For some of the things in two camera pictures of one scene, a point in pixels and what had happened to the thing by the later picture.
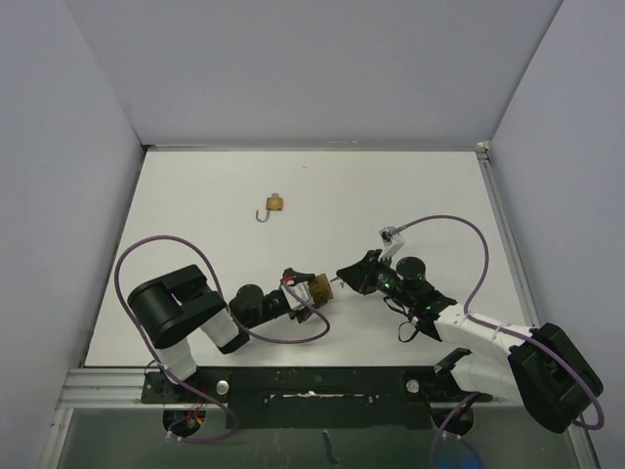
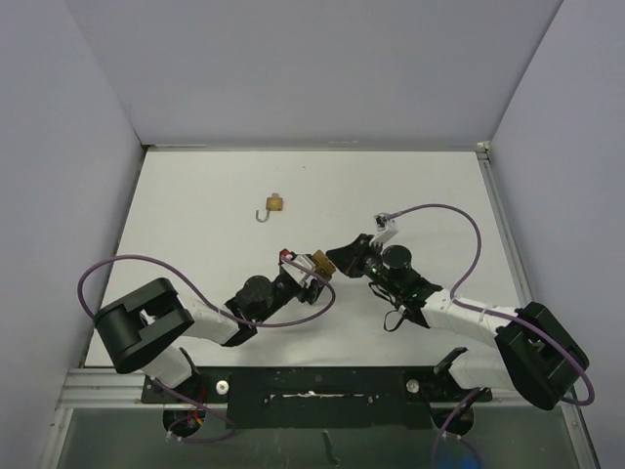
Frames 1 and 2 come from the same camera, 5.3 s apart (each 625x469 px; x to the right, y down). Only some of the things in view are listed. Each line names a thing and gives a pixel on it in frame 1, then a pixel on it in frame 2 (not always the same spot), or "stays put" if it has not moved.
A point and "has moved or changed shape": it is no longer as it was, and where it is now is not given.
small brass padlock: x=273 y=203 stays put
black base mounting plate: x=314 y=397 stays put
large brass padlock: x=320 y=289 has moved or changed shape
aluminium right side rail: x=508 y=234 stays put
